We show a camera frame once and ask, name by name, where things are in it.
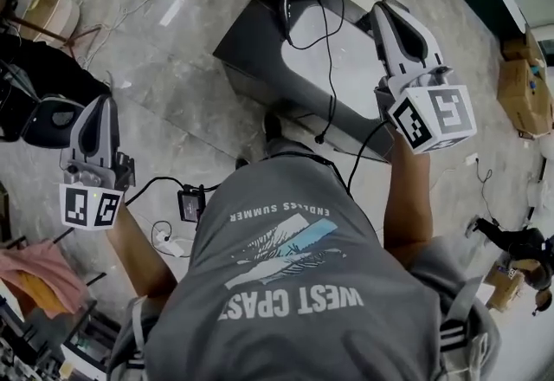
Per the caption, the person's left forearm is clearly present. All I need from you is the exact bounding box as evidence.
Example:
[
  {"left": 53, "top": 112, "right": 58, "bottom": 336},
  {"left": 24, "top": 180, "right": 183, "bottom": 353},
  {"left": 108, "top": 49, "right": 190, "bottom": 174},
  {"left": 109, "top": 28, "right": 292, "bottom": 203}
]
[{"left": 106, "top": 201, "right": 179, "bottom": 299}]

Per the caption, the large cardboard box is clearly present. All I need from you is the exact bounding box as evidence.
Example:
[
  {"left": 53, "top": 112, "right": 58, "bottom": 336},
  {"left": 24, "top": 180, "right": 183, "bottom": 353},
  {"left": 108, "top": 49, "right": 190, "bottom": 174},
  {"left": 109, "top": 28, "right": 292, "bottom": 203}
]
[{"left": 496, "top": 57, "right": 554, "bottom": 134}]

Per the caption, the white power strip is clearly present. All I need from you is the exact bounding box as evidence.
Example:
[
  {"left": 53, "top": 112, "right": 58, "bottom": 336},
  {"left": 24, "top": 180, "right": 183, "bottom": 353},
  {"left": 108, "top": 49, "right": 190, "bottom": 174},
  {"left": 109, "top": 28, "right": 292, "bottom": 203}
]
[{"left": 152, "top": 231, "right": 185, "bottom": 259}]

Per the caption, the dark vanity cabinet with sink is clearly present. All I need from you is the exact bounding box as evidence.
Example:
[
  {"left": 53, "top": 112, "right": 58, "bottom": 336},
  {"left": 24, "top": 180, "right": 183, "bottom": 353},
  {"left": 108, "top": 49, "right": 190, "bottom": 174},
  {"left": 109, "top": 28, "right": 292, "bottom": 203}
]
[{"left": 212, "top": 0, "right": 396, "bottom": 165}]

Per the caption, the person's grey printed shirt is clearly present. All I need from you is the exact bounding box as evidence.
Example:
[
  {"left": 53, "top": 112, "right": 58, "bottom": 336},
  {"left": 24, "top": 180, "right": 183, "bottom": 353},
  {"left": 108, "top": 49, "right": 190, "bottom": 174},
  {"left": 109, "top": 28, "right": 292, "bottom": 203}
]
[{"left": 106, "top": 139, "right": 503, "bottom": 381}]

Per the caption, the brown wooden stand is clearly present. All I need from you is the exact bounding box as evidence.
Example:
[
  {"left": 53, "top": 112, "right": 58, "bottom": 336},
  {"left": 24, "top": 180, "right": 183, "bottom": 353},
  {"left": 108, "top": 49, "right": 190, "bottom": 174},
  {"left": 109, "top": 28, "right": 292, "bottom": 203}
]
[{"left": 0, "top": 0, "right": 106, "bottom": 61}]

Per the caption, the black power adapter on floor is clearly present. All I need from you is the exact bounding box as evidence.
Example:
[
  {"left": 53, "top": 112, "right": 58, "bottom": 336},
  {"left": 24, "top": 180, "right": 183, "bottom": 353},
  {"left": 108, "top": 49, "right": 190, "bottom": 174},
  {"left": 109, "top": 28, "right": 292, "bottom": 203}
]
[{"left": 177, "top": 184, "right": 206, "bottom": 223}]

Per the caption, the small cardboard box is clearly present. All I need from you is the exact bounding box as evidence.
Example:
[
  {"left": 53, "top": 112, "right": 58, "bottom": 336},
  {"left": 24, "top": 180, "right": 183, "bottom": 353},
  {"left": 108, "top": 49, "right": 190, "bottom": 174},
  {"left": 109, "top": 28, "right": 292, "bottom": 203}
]
[{"left": 484, "top": 262, "right": 527, "bottom": 313}]

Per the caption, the pink cloth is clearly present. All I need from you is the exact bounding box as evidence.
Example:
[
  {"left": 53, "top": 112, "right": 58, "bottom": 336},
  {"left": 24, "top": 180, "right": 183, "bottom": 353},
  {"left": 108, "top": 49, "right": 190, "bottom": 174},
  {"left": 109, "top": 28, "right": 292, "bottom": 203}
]
[{"left": 0, "top": 239, "right": 90, "bottom": 320}]

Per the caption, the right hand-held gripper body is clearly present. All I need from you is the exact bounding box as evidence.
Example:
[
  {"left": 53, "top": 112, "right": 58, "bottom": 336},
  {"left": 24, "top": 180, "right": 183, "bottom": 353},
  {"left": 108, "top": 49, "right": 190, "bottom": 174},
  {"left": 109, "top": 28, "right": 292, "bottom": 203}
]
[{"left": 374, "top": 64, "right": 478, "bottom": 155}]

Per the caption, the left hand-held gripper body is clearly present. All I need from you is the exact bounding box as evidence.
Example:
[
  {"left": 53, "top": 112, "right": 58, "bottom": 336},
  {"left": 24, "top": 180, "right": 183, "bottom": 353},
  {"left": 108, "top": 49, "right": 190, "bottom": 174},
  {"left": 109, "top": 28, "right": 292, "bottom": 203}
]
[{"left": 59, "top": 151, "right": 137, "bottom": 233}]

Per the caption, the person's right forearm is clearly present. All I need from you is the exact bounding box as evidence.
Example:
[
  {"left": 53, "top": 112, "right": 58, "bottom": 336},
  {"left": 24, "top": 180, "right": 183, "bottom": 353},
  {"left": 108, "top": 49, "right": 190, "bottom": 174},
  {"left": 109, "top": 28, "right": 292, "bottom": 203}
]
[{"left": 383, "top": 127, "right": 436, "bottom": 253}]

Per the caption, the yellow cloth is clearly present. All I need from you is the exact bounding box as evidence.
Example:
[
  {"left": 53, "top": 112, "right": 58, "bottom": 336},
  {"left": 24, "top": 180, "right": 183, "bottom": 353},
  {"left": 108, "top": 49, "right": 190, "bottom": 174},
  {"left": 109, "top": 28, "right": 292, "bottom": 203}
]
[{"left": 14, "top": 272, "right": 67, "bottom": 316}]

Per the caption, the person's black right shoe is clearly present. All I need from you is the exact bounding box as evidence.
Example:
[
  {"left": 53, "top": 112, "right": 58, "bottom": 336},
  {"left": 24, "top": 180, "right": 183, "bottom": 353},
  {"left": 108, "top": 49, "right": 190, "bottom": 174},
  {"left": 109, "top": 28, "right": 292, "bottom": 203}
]
[{"left": 262, "top": 111, "right": 284, "bottom": 143}]

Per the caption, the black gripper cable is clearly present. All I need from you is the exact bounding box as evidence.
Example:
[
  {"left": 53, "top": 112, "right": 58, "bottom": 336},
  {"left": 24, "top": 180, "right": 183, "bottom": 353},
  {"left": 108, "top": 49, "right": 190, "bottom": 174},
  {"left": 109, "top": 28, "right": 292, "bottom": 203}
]
[
  {"left": 125, "top": 176, "right": 184, "bottom": 203},
  {"left": 345, "top": 119, "right": 390, "bottom": 199}
]

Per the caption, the beige drum lampshade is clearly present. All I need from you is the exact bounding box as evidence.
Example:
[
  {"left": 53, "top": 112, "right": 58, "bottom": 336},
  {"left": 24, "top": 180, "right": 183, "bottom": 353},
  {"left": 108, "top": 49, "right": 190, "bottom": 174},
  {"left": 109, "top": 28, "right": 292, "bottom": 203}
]
[{"left": 18, "top": 0, "right": 81, "bottom": 43}]

